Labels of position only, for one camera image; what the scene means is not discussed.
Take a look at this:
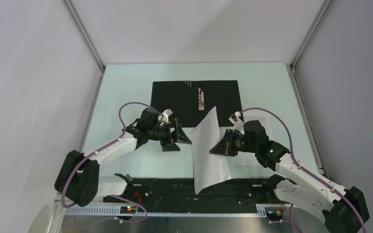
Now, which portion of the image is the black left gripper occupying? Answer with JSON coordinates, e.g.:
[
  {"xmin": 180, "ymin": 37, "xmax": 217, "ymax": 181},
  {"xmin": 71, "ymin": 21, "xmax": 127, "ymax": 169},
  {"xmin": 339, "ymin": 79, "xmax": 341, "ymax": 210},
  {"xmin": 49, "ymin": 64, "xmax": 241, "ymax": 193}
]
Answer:
[{"xmin": 148, "ymin": 118, "xmax": 191, "ymax": 151}]

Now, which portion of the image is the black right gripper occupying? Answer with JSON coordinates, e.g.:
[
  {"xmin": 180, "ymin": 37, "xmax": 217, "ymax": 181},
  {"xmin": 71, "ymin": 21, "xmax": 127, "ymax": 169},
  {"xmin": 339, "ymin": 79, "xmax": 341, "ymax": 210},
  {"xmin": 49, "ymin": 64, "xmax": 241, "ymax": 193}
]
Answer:
[{"xmin": 210, "ymin": 129, "xmax": 258, "ymax": 157}]

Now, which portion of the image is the white paper stack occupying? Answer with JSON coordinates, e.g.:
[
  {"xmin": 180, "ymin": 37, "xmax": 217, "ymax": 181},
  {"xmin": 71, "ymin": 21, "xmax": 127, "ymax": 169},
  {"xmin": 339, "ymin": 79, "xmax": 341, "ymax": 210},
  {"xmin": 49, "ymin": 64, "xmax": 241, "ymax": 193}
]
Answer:
[{"xmin": 190, "ymin": 107, "xmax": 232, "ymax": 195}]

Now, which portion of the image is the beige black file folder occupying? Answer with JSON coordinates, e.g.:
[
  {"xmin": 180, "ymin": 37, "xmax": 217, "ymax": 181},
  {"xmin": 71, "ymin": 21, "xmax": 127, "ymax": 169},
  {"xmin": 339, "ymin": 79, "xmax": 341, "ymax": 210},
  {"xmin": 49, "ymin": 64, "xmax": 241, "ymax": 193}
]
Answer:
[{"xmin": 151, "ymin": 80, "xmax": 242, "ymax": 128}]

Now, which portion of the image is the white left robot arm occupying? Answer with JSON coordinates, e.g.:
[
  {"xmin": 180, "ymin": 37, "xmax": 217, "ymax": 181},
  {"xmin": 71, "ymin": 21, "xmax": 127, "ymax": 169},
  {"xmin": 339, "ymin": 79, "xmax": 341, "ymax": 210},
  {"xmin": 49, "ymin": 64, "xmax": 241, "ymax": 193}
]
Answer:
[{"xmin": 54, "ymin": 107, "xmax": 192, "ymax": 208}]

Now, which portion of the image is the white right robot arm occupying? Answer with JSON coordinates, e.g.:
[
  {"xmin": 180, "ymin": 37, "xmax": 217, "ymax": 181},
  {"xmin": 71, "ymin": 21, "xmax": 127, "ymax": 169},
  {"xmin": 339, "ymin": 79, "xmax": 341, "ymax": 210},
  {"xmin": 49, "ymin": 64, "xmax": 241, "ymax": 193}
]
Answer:
[{"xmin": 209, "ymin": 120, "xmax": 370, "ymax": 233}]

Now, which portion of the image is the silver folder clip mechanism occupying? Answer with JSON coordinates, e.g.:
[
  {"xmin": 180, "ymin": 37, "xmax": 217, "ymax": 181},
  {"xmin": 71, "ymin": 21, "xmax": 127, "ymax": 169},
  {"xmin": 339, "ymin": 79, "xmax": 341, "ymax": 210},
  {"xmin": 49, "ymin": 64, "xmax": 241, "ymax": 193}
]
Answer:
[{"xmin": 198, "ymin": 88, "xmax": 204, "ymax": 111}]

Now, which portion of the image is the printed white paper sheet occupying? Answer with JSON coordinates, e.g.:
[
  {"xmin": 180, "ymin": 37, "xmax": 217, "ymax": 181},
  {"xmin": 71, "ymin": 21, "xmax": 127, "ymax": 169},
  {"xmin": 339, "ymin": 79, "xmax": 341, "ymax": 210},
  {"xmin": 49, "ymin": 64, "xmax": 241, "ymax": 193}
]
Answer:
[{"xmin": 232, "ymin": 110, "xmax": 273, "ymax": 166}]

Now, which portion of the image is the left controller circuit board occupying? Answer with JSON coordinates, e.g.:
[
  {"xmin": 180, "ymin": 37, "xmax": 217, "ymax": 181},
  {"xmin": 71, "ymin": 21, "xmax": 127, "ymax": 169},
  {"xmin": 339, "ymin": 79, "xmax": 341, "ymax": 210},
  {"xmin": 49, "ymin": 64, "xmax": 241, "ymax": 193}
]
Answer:
[{"xmin": 119, "ymin": 206, "xmax": 137, "ymax": 215}]

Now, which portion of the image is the controller circuit board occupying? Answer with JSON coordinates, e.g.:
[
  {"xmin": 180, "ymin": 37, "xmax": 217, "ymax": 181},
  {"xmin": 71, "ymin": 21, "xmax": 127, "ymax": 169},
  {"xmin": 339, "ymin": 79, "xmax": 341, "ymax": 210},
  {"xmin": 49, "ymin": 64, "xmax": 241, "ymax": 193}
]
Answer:
[
  {"xmin": 266, "ymin": 210, "xmax": 285, "ymax": 223},
  {"xmin": 119, "ymin": 206, "xmax": 137, "ymax": 215}
]

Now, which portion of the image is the right controller circuit board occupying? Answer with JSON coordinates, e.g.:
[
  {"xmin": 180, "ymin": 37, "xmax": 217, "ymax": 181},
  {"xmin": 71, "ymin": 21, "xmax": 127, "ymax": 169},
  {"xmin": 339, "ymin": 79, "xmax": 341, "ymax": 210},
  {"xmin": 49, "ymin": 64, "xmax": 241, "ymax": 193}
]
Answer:
[{"xmin": 266, "ymin": 210, "xmax": 285, "ymax": 223}]

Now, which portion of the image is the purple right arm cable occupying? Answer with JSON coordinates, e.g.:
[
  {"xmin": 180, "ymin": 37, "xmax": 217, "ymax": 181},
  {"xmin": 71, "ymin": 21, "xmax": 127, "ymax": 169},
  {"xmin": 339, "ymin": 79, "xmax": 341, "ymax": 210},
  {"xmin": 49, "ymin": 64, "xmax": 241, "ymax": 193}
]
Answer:
[{"xmin": 239, "ymin": 107, "xmax": 369, "ymax": 233}]

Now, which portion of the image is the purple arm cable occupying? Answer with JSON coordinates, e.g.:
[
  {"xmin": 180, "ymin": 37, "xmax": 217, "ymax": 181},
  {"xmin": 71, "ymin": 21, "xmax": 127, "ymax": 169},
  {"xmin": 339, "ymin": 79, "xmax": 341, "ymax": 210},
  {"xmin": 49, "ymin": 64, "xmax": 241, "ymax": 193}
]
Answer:
[
  {"xmin": 60, "ymin": 101, "xmax": 152, "ymax": 224},
  {"xmin": 239, "ymin": 107, "xmax": 369, "ymax": 233}
]

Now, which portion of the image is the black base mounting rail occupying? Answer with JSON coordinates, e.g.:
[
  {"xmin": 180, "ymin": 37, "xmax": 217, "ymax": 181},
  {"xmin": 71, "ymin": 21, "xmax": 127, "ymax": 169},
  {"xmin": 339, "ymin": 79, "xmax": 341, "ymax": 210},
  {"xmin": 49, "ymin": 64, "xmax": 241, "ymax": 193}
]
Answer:
[{"xmin": 120, "ymin": 178, "xmax": 287, "ymax": 214}]

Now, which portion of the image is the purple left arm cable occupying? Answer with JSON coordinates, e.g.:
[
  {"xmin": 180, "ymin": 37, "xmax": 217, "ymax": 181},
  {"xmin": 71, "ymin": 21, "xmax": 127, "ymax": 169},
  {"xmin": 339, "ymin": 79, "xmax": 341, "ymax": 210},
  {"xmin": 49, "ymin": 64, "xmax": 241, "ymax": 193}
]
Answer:
[{"xmin": 60, "ymin": 101, "xmax": 152, "ymax": 224}]

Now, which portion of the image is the left aluminium frame post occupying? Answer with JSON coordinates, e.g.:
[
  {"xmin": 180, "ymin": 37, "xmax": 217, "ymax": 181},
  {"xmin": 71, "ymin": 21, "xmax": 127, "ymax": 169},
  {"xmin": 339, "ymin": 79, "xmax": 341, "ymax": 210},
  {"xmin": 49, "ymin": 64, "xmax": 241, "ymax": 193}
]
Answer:
[{"xmin": 61, "ymin": 0, "xmax": 106, "ymax": 73}]

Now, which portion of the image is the aluminium frame post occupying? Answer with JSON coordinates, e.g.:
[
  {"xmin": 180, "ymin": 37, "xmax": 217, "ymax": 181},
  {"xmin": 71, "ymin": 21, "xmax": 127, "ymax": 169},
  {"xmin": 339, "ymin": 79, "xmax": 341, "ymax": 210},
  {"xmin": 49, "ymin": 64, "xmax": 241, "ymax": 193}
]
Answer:
[
  {"xmin": 61, "ymin": 0, "xmax": 106, "ymax": 73},
  {"xmin": 289, "ymin": 0, "xmax": 336, "ymax": 74}
]

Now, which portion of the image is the right aluminium frame post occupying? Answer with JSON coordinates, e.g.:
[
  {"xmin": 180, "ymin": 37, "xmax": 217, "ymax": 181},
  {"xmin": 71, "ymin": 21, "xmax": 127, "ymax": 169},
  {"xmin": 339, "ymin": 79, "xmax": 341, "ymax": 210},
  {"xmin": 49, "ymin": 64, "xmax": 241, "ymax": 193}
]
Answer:
[{"xmin": 289, "ymin": 0, "xmax": 336, "ymax": 74}]

